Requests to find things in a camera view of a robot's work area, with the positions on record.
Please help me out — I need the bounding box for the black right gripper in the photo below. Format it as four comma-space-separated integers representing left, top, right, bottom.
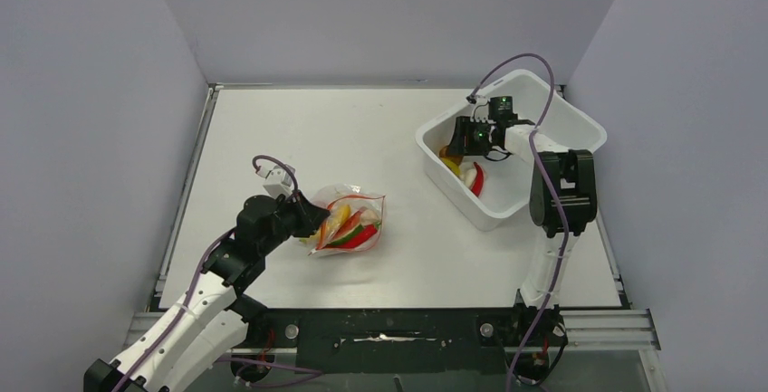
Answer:
448, 116, 497, 156

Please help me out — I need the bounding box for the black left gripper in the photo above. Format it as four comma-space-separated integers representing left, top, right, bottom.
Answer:
259, 189, 330, 256

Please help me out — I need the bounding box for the white garlic bulb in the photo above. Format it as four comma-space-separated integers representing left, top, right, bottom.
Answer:
460, 167, 478, 191

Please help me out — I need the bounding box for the yellow banana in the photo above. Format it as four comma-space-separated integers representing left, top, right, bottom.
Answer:
325, 203, 351, 237

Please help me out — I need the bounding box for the red chili pepper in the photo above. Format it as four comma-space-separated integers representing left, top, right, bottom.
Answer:
340, 225, 379, 249
470, 162, 485, 197

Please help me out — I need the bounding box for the watermelon slice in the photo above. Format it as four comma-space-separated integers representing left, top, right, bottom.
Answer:
327, 214, 364, 247

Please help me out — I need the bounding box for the clear zip top bag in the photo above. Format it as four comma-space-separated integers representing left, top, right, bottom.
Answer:
302, 184, 387, 256

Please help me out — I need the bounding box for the beige ginger piece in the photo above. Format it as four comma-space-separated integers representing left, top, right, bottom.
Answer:
360, 208, 382, 225

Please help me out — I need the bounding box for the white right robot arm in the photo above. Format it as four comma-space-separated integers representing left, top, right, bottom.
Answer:
446, 96, 598, 310

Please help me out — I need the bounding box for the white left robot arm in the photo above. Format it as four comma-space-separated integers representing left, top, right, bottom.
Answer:
82, 155, 330, 391

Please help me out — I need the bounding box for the yellow star fruit slice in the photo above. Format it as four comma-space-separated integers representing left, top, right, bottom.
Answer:
440, 158, 462, 177

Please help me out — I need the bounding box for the white plastic tub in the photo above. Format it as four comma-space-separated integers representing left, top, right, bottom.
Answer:
415, 69, 608, 233

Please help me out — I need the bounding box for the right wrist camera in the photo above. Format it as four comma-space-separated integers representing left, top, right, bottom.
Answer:
466, 93, 488, 121

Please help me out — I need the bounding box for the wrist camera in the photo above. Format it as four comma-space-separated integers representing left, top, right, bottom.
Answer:
466, 93, 488, 121
256, 164, 295, 199

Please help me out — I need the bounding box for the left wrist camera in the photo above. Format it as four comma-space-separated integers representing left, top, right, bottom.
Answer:
256, 164, 295, 199

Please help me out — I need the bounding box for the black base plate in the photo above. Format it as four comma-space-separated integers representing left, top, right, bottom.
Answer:
235, 306, 569, 378

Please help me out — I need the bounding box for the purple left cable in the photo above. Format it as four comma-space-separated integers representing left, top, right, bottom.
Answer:
110, 154, 325, 392

